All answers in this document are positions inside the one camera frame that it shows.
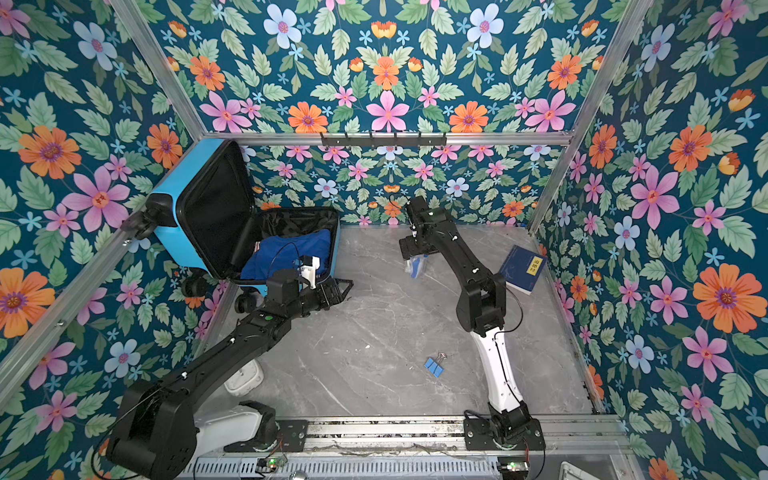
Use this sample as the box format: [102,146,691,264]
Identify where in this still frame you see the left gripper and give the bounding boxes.
[284,276,354,322]

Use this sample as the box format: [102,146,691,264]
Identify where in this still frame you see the clear bottle blue lid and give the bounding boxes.
[406,254,428,279]

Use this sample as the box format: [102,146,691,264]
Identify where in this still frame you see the blue cloth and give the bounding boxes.
[240,229,332,281]

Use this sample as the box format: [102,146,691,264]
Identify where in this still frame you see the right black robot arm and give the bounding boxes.
[399,197,532,447]

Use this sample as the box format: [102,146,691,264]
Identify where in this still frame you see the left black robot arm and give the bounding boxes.
[104,269,354,479]

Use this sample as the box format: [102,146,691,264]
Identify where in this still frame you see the dark blue book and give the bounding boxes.
[499,245,547,295]

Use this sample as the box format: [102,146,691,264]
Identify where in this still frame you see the white round device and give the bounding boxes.
[224,359,265,397]

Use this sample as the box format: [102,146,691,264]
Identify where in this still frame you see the blue binder clip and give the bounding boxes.
[424,353,446,378]

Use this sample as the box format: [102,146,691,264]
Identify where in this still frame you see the blue open suitcase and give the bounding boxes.
[121,139,340,313]

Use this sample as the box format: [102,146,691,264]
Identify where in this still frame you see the metal hook rail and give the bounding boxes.
[320,132,448,148]

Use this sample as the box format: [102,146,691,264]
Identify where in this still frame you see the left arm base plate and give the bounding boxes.
[238,419,309,453]

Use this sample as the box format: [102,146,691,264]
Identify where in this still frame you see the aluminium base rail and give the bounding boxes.
[179,415,631,463]

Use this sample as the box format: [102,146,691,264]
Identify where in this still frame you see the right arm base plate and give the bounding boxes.
[463,415,546,451]

